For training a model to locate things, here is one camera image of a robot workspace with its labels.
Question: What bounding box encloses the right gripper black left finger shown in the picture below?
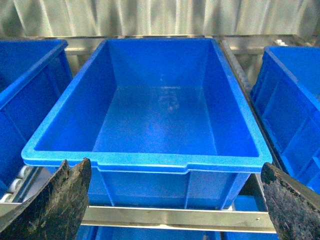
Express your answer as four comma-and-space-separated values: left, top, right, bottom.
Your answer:
0, 158, 91, 240

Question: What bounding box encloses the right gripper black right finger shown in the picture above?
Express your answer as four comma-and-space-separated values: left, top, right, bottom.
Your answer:
260, 162, 320, 240

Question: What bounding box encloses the blue bin with buttons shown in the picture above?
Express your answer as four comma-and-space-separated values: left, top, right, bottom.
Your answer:
0, 39, 73, 195

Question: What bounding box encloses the lower blue bin middle-left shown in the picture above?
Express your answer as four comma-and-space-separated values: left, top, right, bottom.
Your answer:
76, 225, 221, 240

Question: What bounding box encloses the white roller track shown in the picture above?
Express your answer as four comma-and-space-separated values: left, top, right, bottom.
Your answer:
0, 165, 34, 203

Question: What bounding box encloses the blue right ribbed bin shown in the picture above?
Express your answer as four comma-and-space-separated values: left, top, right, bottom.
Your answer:
250, 46, 320, 193

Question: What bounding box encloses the empty blue middle bin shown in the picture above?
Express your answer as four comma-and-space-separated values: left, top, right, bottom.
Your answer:
21, 38, 272, 210

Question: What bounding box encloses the steel shelf front rail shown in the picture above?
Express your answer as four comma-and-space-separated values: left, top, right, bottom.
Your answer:
77, 205, 276, 234

